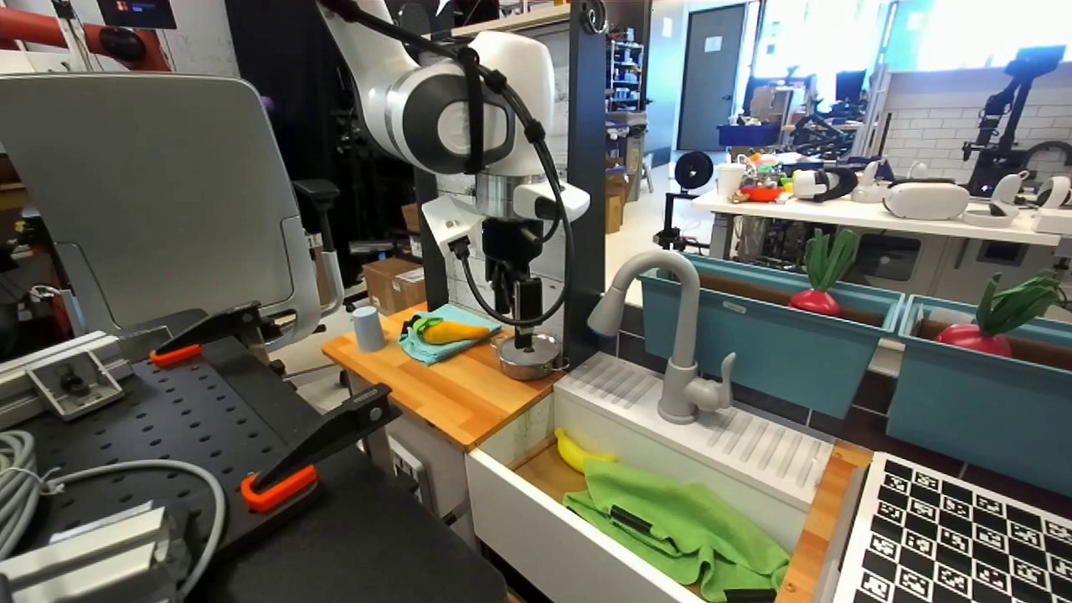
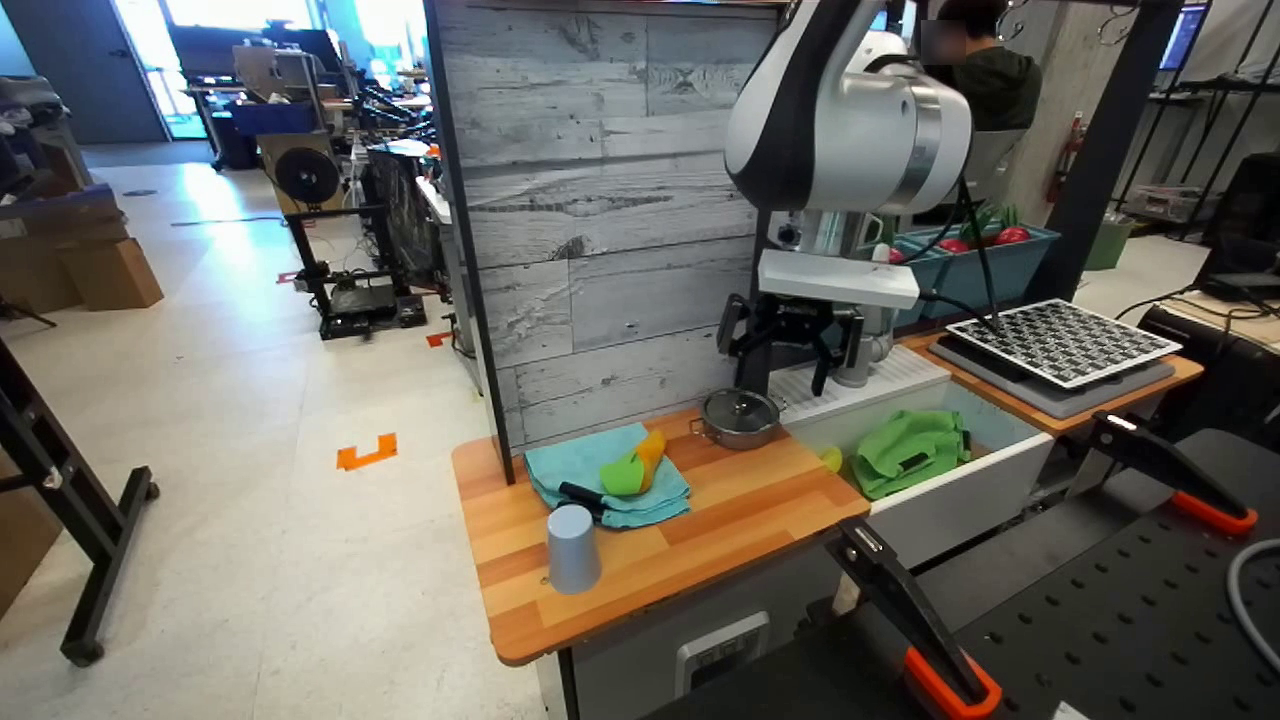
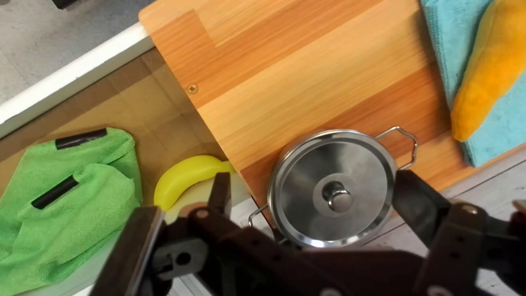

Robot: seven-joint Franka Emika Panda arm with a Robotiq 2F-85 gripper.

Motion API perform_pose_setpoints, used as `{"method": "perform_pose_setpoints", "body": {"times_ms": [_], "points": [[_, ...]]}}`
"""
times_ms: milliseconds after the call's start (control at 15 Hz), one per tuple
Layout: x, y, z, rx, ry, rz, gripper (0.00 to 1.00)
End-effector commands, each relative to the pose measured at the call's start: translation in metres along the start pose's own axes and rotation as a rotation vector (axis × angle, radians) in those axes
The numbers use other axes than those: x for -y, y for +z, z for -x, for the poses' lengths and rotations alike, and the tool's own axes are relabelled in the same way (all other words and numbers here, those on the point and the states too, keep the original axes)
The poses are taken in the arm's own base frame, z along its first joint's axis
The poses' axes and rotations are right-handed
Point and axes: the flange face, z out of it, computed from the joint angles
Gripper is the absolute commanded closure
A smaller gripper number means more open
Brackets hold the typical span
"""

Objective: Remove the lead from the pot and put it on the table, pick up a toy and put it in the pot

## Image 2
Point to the grey wood backsplash panel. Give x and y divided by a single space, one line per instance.
601 203

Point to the white wrist mount plate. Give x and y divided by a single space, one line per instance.
843 283

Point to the grey door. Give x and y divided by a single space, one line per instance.
80 67

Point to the white sink basin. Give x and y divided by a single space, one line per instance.
973 483

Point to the yellow banana toy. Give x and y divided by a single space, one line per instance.
830 458

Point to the thin black frame post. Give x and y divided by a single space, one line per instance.
466 264

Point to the person in dark hoodie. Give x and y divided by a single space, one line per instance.
993 82

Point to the yellow corn toy green husk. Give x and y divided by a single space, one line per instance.
624 472

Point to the teal planter box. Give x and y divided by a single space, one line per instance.
993 272

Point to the slanted black frame post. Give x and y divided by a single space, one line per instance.
1101 146

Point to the black clamp orange tip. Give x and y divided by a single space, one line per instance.
1161 466
922 612

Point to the black white calibration checkerboard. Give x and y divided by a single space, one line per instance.
1060 340

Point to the small black clip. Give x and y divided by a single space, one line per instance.
582 496

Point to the green cloth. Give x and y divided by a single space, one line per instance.
915 449

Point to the stacked cardboard boxes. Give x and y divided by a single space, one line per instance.
95 263

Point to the black table leg stand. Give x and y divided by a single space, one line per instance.
55 494

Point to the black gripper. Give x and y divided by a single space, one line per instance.
806 325

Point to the black spool stand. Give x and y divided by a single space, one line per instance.
310 179

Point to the grey plastic cup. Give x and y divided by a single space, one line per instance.
572 548

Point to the black perforated board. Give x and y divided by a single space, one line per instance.
1144 612

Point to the small steel pot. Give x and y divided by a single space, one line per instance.
740 438

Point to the red radish toy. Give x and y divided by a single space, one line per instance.
1012 237

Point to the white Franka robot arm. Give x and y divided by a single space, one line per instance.
853 135

